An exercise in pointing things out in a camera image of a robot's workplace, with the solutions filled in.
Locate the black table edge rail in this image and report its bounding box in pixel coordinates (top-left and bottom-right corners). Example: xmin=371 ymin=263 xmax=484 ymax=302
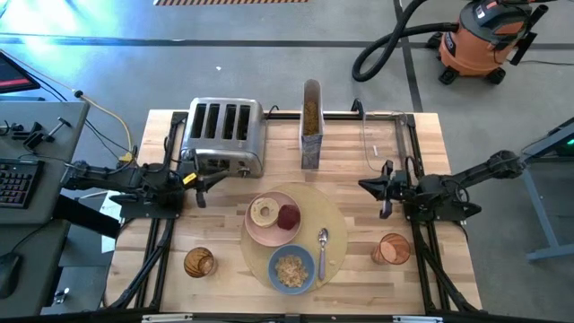
xmin=0 ymin=308 xmax=574 ymax=323

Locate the black vacuum hose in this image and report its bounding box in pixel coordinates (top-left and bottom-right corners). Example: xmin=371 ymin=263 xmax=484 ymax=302
xmin=352 ymin=0 xmax=459 ymax=83

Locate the grey-blue metal table frame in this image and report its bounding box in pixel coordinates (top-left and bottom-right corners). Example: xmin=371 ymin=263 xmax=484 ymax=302
xmin=492 ymin=115 xmax=574 ymax=264

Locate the brown cereal flakes heap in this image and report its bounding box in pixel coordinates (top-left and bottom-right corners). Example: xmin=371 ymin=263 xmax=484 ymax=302
xmin=274 ymin=254 xmax=309 ymax=289

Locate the white paper sheet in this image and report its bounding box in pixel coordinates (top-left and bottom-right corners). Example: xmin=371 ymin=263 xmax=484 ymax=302
xmin=99 ymin=190 xmax=123 ymax=255

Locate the black computer mouse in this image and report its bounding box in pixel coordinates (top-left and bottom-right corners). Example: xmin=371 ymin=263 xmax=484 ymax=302
xmin=0 ymin=251 xmax=22 ymax=300

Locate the yellow cable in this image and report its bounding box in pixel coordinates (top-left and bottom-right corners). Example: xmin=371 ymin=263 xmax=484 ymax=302
xmin=74 ymin=89 xmax=138 ymax=163

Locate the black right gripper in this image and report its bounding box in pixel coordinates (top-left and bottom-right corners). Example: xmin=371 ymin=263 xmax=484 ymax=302
xmin=358 ymin=160 xmax=421 ymax=220

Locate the dark grey side desk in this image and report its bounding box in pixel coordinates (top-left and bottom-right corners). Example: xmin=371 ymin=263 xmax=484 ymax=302
xmin=0 ymin=218 xmax=73 ymax=318

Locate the silver four-slot toaster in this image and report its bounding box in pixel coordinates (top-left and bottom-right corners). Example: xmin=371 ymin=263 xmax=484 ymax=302
xmin=179 ymin=96 xmax=268 ymax=179

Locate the orange shop vacuum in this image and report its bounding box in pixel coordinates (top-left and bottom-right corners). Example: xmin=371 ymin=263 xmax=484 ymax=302
xmin=437 ymin=0 xmax=551 ymax=85

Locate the black diagonal panel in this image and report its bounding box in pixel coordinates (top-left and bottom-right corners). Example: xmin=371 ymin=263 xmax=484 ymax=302
xmin=52 ymin=195 xmax=123 ymax=240

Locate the pink plate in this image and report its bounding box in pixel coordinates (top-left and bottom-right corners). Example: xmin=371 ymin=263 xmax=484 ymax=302
xmin=244 ymin=190 xmax=303 ymax=248

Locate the blue bowl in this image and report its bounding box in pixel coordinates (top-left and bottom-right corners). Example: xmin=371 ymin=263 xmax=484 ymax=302
xmin=267 ymin=243 xmax=317 ymax=296

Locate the black device with green light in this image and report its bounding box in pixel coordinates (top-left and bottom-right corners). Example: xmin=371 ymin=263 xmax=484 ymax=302
xmin=549 ymin=117 xmax=574 ymax=158

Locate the round woven straw placemat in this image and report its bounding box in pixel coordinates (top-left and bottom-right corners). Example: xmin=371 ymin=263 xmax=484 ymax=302
xmin=239 ymin=181 xmax=349 ymax=292

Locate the black desk clamp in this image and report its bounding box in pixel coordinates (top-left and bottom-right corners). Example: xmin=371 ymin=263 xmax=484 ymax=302
xmin=22 ymin=117 xmax=73 ymax=152

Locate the black aluminium crossbar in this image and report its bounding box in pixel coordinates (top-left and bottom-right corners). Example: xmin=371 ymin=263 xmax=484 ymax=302
xmin=264 ymin=110 xmax=407 ymax=121

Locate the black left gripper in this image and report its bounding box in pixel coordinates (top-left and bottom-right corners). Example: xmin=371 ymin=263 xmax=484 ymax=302
xmin=178 ymin=150 xmax=230 ymax=209

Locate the silver metal bracket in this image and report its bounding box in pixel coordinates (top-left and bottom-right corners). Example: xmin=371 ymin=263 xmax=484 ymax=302
xmin=393 ymin=315 xmax=444 ymax=323
xmin=142 ymin=313 xmax=194 ymax=323

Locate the metal spoon with lilac handle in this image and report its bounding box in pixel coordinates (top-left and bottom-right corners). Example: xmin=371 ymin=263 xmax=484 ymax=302
xmin=317 ymin=227 xmax=330 ymax=282

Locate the amber ribbed glass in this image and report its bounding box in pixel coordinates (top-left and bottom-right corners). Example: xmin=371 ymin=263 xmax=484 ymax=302
xmin=183 ymin=246 xmax=216 ymax=279

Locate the black computer monitor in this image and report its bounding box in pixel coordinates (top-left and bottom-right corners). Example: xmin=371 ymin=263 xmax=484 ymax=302
xmin=0 ymin=49 xmax=41 ymax=94

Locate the red apple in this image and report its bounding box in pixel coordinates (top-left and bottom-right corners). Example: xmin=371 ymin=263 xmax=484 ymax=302
xmin=276 ymin=204 xmax=301 ymax=231

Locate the clear cereal container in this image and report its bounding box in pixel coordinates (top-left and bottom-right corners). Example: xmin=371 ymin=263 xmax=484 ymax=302
xmin=299 ymin=78 xmax=325 ymax=170

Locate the small metal clamp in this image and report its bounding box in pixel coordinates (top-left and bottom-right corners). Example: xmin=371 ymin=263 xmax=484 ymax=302
xmin=52 ymin=286 xmax=72 ymax=307

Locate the pink-orange drinking glass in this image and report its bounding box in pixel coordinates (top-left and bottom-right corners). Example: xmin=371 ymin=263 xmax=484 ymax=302
xmin=370 ymin=232 xmax=412 ymax=266

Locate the black keyboard with red backlight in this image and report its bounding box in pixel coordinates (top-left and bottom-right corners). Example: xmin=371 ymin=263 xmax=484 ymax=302
xmin=0 ymin=157 xmax=46 ymax=210

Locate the clear plastic bin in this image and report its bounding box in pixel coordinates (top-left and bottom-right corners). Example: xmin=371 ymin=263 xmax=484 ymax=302
xmin=362 ymin=110 xmax=416 ymax=174

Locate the toasted bagel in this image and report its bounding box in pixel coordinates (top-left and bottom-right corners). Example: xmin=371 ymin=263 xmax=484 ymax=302
xmin=248 ymin=196 xmax=281 ymax=228

